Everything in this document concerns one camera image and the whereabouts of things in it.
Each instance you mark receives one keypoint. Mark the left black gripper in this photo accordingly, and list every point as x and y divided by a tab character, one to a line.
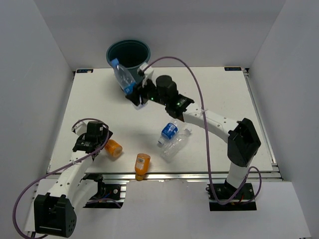
106	135

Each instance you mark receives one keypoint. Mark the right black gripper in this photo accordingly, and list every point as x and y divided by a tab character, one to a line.
139	90

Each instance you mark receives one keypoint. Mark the orange juice bottle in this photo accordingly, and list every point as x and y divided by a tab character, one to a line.
113	148
141	166

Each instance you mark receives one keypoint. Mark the blue label water bottle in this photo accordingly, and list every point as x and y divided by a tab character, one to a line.
122	74

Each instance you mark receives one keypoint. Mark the orange juice bottle front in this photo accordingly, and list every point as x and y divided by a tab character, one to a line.
141	166

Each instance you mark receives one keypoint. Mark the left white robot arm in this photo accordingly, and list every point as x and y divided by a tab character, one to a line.
55	213

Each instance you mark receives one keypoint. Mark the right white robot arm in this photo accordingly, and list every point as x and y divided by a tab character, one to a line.
240	135

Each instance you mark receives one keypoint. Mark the dark green plastic bin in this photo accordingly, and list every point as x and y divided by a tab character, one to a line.
131	53

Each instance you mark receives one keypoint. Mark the blue label crushed bottle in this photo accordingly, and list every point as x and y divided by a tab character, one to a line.
170	130

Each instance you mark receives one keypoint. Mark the clear empty plastic bottle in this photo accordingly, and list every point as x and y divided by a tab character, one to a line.
179	141

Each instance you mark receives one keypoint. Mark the left blue table label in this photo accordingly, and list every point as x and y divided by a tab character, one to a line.
82	71

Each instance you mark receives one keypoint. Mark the blue table label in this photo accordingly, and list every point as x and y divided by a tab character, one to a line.
82	71
232	69

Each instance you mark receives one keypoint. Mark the right blue table label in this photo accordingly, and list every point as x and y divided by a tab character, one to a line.
232	69

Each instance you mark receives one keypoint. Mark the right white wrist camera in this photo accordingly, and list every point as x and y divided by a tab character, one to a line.
146	72

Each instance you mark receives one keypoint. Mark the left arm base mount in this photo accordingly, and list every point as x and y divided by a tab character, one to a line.
110	194

